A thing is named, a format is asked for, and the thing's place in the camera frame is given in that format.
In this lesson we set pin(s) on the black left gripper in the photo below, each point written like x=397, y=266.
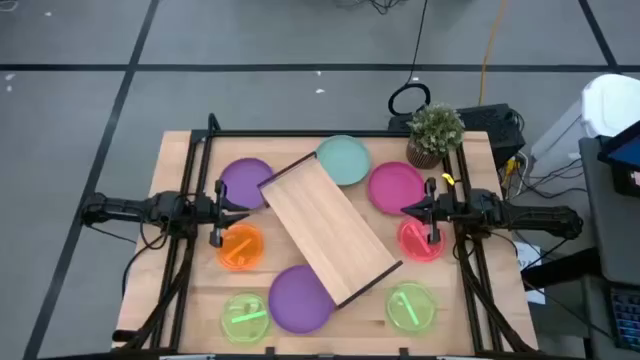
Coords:
x=218, y=210

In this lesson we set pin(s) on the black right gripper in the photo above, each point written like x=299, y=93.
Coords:
x=445, y=210

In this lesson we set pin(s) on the small purple plate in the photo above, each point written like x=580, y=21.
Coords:
x=242, y=180

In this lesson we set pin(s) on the red translucent plate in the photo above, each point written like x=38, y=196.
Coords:
x=415, y=247

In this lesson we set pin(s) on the magenta plate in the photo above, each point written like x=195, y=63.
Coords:
x=395, y=187

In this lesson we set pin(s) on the orange translucent plate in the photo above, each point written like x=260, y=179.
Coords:
x=245, y=255

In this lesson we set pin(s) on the teal plate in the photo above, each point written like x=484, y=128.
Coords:
x=345, y=160

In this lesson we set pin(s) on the green translucent plate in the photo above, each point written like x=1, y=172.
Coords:
x=245, y=325
x=420, y=320

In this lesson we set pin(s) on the large purple plate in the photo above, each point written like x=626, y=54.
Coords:
x=297, y=302

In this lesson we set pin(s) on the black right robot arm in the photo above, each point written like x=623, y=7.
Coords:
x=525, y=217

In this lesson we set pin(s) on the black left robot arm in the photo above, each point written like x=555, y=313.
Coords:
x=125, y=209

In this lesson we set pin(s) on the wooden shelf with black legs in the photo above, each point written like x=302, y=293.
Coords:
x=325, y=225

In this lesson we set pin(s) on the yellow tag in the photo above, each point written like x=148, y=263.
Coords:
x=448, y=179

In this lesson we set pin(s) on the potted plant in ribbed pot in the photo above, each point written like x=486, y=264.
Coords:
x=435, y=132

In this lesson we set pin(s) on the yellow plug connector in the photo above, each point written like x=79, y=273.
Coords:
x=510, y=169

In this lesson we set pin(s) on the black computer box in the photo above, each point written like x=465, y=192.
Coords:
x=490, y=125

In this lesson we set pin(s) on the white paper sheet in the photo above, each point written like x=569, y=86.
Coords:
x=530, y=255

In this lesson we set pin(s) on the black desk support bar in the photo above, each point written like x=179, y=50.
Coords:
x=560, y=267

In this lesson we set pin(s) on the grey desk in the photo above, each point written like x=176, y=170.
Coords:
x=615, y=240

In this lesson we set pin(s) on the black monitor with blue screen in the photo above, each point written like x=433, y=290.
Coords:
x=627, y=155

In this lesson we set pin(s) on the white bin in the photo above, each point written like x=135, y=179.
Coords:
x=610, y=105

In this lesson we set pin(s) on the keypad with blue keys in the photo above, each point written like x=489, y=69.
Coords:
x=627, y=315

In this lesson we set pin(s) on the black metal table frame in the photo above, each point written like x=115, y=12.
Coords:
x=325, y=133

